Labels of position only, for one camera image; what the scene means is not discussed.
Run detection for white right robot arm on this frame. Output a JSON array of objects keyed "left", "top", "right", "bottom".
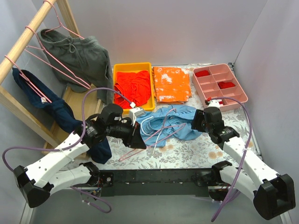
[{"left": 192, "top": 106, "right": 296, "bottom": 220}]

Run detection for yellow plastic tray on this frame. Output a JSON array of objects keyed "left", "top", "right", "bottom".
[{"left": 113, "top": 62, "right": 155, "bottom": 111}]

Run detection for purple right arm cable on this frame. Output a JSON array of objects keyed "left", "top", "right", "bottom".
[{"left": 210, "top": 97, "right": 254, "bottom": 222}]

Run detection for bright orange shorts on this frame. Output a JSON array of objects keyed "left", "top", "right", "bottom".
[{"left": 114, "top": 70, "right": 151, "bottom": 106}]

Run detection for red cloth in organizer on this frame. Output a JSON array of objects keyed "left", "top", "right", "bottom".
[
  {"left": 195, "top": 70, "right": 210, "bottom": 77},
  {"left": 218, "top": 82, "right": 236, "bottom": 89}
]

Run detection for pink wire hanger with grey shorts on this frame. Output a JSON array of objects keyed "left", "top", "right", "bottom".
[{"left": 40, "top": 0, "right": 84, "bottom": 42}]

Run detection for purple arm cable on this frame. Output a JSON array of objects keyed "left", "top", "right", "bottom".
[
  {"left": 1, "top": 87, "right": 135, "bottom": 213},
  {"left": 210, "top": 97, "right": 254, "bottom": 222}
]

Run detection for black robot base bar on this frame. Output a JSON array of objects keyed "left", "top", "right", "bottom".
[{"left": 72, "top": 168, "right": 234, "bottom": 198}]

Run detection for orange bleached denim shorts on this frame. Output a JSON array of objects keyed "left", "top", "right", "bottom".
[{"left": 152, "top": 67, "right": 192, "bottom": 104}]

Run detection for pink compartment organizer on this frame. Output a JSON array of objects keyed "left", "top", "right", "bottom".
[{"left": 192, "top": 63, "right": 248, "bottom": 112}]

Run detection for wooden clothes rack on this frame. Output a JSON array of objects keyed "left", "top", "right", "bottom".
[{"left": 0, "top": 0, "right": 103, "bottom": 161}]

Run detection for grey sweat shorts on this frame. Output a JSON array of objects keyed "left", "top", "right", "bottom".
[{"left": 37, "top": 29, "right": 114, "bottom": 93}]

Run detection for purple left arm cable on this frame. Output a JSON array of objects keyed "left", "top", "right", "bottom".
[{"left": 1, "top": 87, "right": 135, "bottom": 213}]

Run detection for light blue shorts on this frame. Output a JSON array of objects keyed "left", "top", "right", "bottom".
[{"left": 137, "top": 105, "right": 202, "bottom": 148}]

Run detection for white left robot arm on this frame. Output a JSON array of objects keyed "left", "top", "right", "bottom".
[{"left": 13, "top": 104, "right": 146, "bottom": 208}]

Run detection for navy blue shorts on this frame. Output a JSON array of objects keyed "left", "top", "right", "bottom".
[{"left": 12, "top": 68, "right": 112, "bottom": 164}]

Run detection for pink wire hanger with navy shorts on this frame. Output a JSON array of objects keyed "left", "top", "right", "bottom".
[{"left": 4, "top": 55, "right": 52, "bottom": 103}]

